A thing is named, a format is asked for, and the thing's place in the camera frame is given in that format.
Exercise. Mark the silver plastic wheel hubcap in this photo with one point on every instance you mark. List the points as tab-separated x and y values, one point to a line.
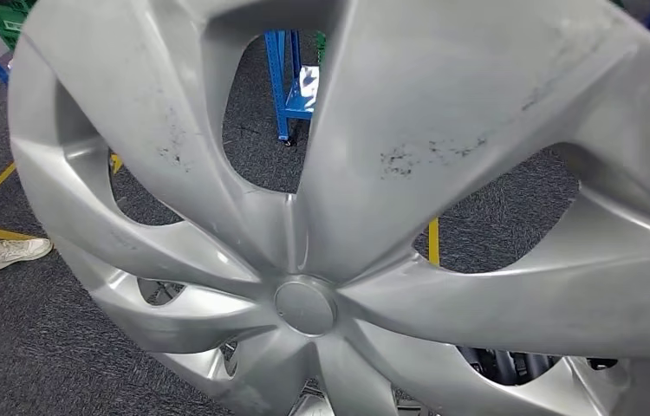
417	86

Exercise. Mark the person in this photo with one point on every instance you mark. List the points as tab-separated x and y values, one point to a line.
15	251

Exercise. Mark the green plastic crate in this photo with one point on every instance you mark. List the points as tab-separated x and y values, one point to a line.
6	20

